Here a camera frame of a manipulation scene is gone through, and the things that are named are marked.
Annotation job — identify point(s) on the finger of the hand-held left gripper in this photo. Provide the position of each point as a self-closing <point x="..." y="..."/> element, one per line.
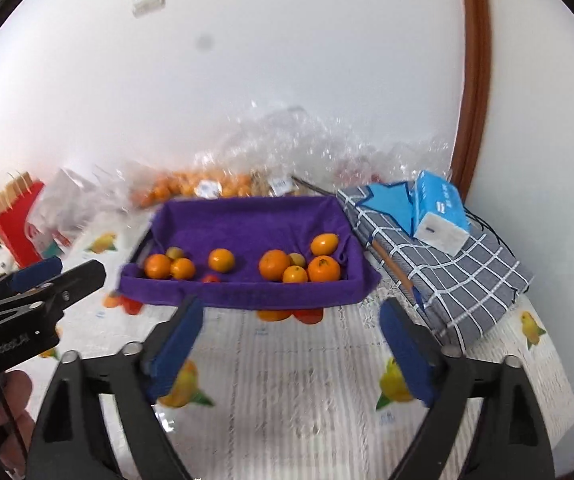
<point x="37" y="271"/>
<point x="77" y="282"/>

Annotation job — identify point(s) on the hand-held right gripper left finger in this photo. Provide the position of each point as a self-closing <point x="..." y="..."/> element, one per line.
<point x="177" y="350"/>

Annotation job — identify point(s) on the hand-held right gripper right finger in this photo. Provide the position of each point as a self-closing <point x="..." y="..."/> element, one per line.
<point x="407" y="355"/>

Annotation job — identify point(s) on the small red round fruit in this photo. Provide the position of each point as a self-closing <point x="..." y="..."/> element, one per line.
<point x="211" y="278"/>

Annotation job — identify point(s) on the purple towel lined tray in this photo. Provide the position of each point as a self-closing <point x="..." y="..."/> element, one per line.
<point x="247" y="225"/>

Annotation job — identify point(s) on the person's left hand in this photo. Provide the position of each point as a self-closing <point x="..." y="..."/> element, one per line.
<point x="17" y="390"/>

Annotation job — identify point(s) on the red paper bag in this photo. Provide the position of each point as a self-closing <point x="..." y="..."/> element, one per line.
<point x="17" y="230"/>

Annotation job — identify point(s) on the crumpled clear plastic bag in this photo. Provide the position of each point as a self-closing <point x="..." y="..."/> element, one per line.
<point x="62" y="205"/>

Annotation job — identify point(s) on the grey checked folded blanket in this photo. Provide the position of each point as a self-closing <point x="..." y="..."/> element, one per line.
<point x="467" y="280"/>

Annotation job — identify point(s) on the white fruit print tablecloth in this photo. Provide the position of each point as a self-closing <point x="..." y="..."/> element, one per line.
<point x="292" y="385"/>

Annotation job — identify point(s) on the clear bag of small oranges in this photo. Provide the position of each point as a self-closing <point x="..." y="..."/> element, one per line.
<point x="157" y="192"/>
<point x="227" y="185"/>

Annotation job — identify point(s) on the blue tissue pack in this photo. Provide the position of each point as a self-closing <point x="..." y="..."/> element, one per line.
<point x="437" y="200"/>

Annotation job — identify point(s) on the black strip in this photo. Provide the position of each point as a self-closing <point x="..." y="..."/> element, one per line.
<point x="312" y="187"/>

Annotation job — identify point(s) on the clear bag of red fruit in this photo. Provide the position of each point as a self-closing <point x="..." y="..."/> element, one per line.
<point x="367" y="160"/>

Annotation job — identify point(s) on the brown wooden door frame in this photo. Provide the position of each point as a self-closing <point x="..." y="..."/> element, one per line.
<point x="477" y="60"/>

